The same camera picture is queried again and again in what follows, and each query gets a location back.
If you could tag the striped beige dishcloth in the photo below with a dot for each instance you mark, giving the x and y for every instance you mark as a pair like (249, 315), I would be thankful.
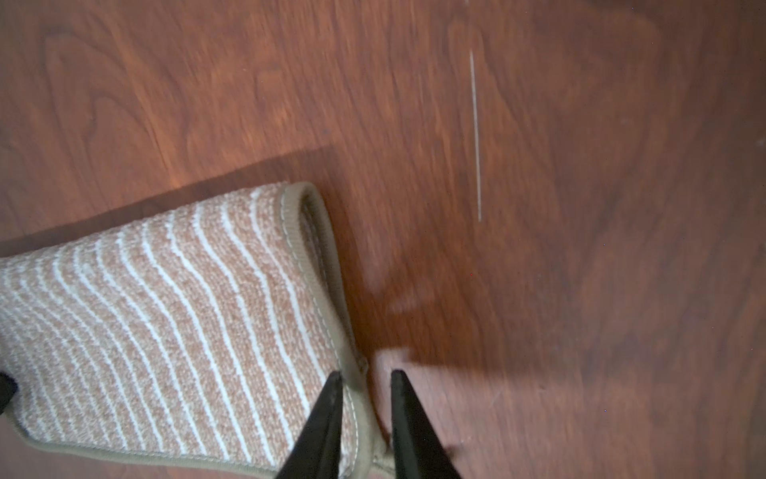
(200, 337)

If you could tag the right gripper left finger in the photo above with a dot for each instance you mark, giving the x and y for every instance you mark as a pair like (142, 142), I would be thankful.
(317, 451)

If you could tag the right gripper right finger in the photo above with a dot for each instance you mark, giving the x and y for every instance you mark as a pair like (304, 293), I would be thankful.
(418, 452)

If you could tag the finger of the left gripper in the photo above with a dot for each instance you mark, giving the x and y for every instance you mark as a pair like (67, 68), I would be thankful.
(8, 389)

